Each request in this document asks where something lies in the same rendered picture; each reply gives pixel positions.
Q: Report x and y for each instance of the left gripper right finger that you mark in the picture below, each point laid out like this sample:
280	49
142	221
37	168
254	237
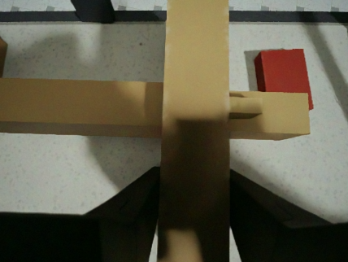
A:
268	228

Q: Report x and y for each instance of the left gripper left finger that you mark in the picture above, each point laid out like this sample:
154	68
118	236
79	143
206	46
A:
122	231

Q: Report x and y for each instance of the wooden rail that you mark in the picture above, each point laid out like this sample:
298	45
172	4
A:
130	109

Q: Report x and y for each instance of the black cube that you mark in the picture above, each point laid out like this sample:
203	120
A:
94	10

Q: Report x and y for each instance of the red rectangular block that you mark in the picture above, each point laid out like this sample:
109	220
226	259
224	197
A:
283	71

